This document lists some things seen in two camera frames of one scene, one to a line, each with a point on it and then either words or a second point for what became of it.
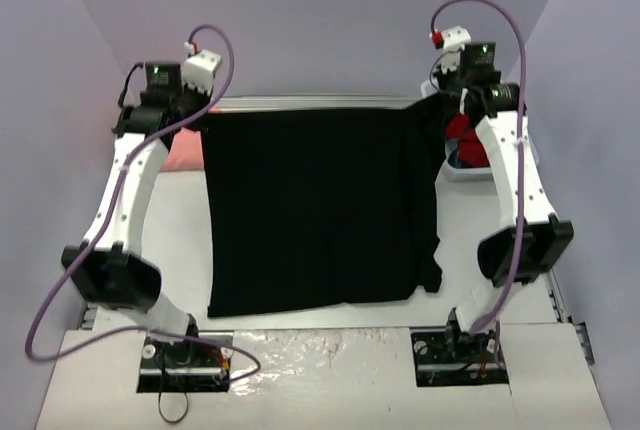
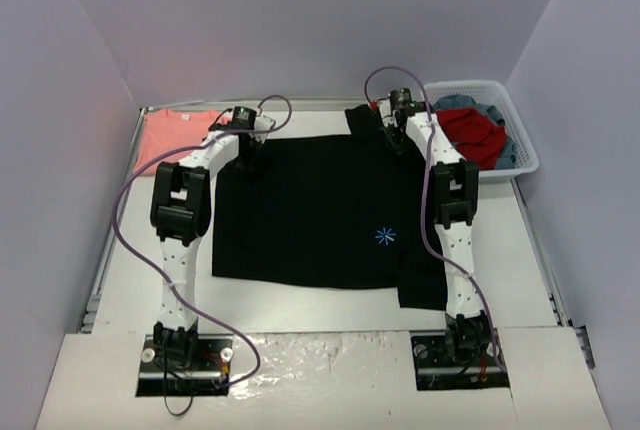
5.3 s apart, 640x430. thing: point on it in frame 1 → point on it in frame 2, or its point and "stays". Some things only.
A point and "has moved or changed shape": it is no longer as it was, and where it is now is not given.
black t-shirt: (318, 205) has moved or changed shape
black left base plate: (182, 365) stays
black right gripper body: (445, 82) → (394, 131)
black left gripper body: (189, 101) → (248, 151)
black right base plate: (445, 358) stays
